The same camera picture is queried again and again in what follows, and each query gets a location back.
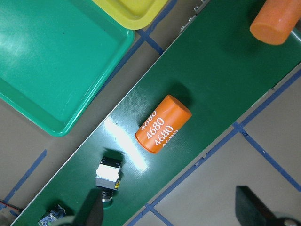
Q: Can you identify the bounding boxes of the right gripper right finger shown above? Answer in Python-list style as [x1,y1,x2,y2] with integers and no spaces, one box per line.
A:
[235,186,277,226]

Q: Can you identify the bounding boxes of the green conveyor belt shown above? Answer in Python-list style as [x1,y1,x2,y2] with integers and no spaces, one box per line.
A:
[14,0,301,226]

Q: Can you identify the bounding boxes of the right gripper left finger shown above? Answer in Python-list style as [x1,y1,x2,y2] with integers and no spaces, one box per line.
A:
[73,188,104,226]

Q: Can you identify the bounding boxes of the plain orange cylinder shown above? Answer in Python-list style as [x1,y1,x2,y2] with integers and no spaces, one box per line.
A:
[250,0,301,45]

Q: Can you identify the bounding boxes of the red black power cable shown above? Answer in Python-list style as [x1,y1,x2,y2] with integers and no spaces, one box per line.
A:
[0,199,23,212]

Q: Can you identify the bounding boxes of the green push button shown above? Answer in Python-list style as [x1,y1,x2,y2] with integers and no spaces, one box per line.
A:
[38,204,66,226]
[95,156,122,203]

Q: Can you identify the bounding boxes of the yellow plastic tray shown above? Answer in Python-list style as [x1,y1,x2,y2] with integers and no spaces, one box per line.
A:
[94,0,168,30]

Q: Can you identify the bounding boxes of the green plastic tray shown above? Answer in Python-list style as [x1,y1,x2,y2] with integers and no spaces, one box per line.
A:
[0,0,135,137]

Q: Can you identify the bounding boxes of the orange cylinder with 4680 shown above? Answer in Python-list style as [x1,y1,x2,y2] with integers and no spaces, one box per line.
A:
[135,95,192,154]

